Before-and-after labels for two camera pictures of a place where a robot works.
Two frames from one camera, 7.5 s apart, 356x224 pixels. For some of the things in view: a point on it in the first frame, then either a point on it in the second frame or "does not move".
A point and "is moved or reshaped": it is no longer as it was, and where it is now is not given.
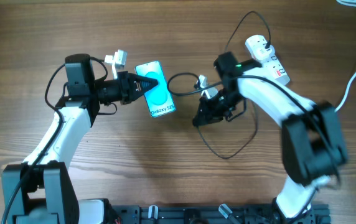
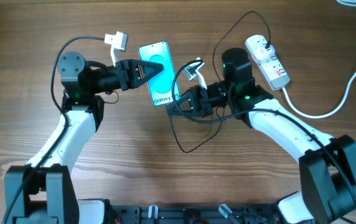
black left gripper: (127, 87) -> (131, 79)
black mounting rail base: (221, 214) does not move
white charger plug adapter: (262, 53) does not move
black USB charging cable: (241, 147) -> (201, 142)
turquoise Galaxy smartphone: (159, 99) is moved or reshaped
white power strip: (272, 67) does not move
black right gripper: (212, 116) -> (199, 101)
